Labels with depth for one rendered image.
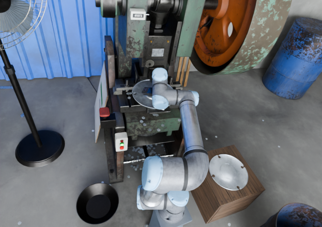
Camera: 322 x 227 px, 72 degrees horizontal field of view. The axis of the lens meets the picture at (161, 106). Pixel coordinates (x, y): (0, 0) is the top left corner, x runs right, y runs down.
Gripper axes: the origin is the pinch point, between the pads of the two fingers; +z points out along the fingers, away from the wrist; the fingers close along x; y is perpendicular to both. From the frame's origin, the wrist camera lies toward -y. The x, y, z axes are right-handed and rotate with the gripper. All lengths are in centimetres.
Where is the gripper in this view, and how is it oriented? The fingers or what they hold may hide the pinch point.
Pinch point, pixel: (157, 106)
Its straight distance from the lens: 137.1
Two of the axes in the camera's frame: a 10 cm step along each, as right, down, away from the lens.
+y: 8.8, 4.1, -2.5
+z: 0.2, 4.9, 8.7
